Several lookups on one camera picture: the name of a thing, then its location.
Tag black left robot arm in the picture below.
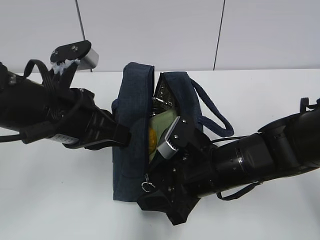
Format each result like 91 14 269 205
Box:
0 64 131 151

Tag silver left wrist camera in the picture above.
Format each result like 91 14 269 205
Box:
50 40 99 71

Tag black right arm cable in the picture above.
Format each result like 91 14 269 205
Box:
214 181 263 202

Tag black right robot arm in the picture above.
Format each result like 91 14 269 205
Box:
137 97 320 225

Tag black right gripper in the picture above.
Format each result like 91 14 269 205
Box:
136 125 218 226

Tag dark blue zippered lunch bag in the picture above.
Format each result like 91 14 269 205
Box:
109 61 235 202

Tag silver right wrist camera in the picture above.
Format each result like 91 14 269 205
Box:
157 116 195 160

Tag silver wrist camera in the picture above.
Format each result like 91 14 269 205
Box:
157 116 195 160
50 40 99 71

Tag green lidded glass food container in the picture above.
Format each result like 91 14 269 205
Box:
149 109 177 163

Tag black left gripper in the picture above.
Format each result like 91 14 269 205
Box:
44 88 132 150

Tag yellow pear-shaped toy fruit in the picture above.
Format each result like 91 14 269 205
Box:
148 127 158 155

